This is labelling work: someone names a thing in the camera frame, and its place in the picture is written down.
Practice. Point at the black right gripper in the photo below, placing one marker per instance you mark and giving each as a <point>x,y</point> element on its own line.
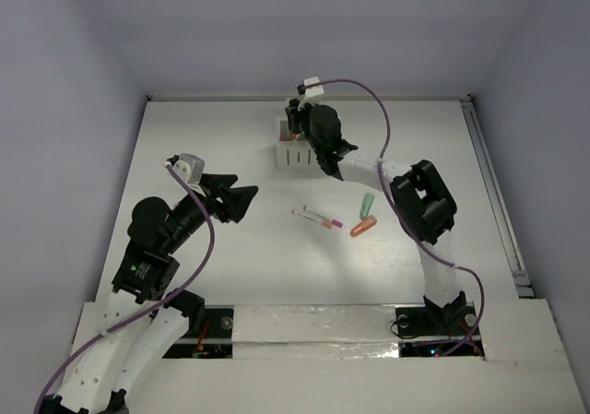
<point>294,114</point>

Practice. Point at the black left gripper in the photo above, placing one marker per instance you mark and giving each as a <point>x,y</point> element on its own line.
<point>217,198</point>

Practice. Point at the green correction tape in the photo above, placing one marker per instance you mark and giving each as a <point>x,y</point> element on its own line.
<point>366,205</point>

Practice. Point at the white marker purple cap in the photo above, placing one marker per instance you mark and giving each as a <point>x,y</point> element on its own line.
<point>314,213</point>

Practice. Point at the white marker salmon cap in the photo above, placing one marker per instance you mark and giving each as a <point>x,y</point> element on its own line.
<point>320,221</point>

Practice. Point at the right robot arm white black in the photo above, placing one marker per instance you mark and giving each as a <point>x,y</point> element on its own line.
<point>421,200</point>

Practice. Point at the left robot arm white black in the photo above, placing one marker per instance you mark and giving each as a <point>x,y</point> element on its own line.
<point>143,317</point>

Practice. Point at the white two-compartment slotted organizer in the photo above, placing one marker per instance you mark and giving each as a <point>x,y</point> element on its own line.
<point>292,150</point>

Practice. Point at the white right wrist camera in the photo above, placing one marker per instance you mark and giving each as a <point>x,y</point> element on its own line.
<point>310,92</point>

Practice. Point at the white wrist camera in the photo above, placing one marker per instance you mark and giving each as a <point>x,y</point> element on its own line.
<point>310,92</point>
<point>188,168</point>

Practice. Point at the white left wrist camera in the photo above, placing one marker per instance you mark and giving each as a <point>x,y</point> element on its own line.
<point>188,168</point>

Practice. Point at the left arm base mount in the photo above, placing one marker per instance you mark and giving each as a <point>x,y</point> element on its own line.
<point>214,339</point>

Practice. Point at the aluminium rail right side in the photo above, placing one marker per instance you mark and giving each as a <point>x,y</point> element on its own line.
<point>521,279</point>

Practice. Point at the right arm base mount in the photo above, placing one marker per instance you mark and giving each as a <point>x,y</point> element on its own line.
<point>420,337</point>

